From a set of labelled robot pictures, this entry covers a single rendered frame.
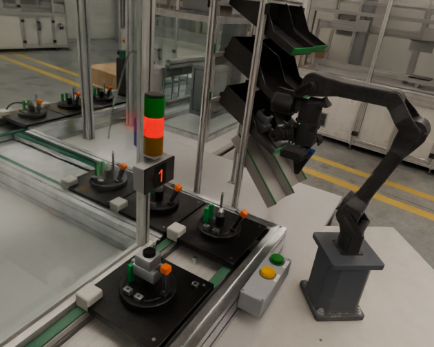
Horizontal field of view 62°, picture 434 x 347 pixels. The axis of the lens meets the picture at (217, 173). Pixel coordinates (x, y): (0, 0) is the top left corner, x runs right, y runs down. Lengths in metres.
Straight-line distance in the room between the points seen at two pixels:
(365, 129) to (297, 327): 4.17
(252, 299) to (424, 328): 0.52
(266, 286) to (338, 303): 0.21
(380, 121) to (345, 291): 4.05
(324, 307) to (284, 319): 0.12
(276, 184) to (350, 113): 3.79
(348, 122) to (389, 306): 4.03
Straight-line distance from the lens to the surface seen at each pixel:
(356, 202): 0.97
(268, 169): 1.37
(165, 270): 0.85
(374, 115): 5.01
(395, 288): 1.34
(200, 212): 1.24
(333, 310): 1.12
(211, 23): 1.24
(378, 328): 1.18
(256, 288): 1.00
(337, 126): 5.18
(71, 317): 0.95
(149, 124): 0.89
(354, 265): 1.01
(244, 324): 1.05
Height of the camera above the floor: 1.63
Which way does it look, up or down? 26 degrees down
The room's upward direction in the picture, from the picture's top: 7 degrees clockwise
